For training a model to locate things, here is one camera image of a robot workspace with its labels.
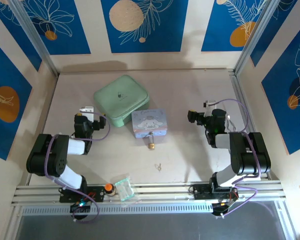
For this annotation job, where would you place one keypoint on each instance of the small brass padlock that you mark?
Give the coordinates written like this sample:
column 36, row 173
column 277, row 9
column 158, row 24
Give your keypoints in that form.
column 151, row 145

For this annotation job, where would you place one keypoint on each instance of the small brass key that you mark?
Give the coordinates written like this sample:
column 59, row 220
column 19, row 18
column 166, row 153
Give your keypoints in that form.
column 159, row 167

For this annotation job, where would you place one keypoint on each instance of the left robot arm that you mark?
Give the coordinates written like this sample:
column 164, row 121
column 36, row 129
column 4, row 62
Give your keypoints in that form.
column 52, row 152

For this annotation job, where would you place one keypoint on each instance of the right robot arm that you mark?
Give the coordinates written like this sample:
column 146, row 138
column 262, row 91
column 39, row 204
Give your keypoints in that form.
column 242, row 152

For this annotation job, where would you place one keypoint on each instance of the metal tweezers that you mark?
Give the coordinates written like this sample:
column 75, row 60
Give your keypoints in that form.
column 230, row 123

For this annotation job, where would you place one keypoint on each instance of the mint green square case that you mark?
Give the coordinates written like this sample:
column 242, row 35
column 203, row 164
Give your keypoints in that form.
column 121, row 98

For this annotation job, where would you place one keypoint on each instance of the cartoon dog tin box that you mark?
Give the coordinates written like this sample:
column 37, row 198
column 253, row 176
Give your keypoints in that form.
column 150, row 122

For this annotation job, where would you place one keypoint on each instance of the orange capped small bottle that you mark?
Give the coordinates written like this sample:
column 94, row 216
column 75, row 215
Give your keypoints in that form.
column 110, row 189

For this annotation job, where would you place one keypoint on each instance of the clear plastic bag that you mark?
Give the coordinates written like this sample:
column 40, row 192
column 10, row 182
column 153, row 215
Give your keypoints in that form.
column 125, row 188

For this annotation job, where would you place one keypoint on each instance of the clear plastic wrapper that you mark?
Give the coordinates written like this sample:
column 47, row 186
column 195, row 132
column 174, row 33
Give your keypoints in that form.
column 132, row 202

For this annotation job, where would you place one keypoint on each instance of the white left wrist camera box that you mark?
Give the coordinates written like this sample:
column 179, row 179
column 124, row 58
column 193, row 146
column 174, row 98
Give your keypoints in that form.
column 87, row 111

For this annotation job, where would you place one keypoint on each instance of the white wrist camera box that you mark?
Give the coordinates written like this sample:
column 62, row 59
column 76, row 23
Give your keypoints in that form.
column 87, row 111
column 211, row 103

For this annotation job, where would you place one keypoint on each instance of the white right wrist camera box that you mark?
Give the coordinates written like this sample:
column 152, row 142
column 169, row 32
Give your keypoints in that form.
column 211, row 103

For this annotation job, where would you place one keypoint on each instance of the aluminium side rail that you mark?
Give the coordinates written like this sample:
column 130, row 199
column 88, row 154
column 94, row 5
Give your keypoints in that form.
column 240, row 95

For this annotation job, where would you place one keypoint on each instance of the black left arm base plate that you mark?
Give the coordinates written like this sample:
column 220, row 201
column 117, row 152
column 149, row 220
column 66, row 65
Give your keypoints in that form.
column 95, row 193

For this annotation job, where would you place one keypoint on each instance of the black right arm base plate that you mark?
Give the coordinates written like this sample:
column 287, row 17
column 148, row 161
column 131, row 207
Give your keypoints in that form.
column 202, row 192

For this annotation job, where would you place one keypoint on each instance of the blue floral wall panel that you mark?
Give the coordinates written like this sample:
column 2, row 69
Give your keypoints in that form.
column 277, row 32
column 65, row 25
column 7, row 112
column 150, row 27
column 12, row 37
column 287, row 105
column 227, row 25

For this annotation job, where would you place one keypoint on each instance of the aluminium frame rail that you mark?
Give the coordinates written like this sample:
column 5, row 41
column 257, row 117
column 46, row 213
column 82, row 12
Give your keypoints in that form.
column 160, row 192

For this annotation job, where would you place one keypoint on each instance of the aluminium corner post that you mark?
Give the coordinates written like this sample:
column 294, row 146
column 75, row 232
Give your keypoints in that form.
column 32, row 32
column 257, row 35

